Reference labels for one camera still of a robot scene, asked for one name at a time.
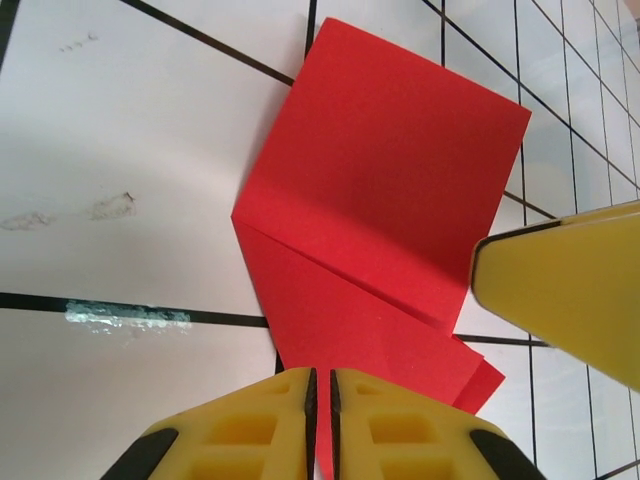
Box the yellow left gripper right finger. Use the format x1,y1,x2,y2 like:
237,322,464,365
329,368,544,480

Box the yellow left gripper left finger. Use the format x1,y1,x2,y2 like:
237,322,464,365
99,367,319,480

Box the red paper sheet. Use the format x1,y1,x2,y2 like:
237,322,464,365
230,17,533,480

